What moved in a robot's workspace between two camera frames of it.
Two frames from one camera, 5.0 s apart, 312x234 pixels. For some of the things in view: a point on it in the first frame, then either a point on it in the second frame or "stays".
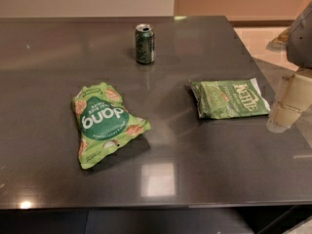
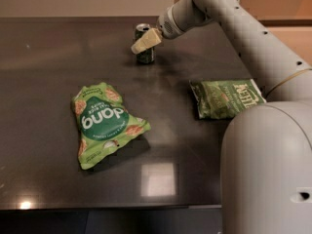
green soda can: x=144 y=44 stays
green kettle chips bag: x=219 y=98 stays
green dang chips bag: x=104 y=122 stays
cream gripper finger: x=292 y=98 → x=177 y=19
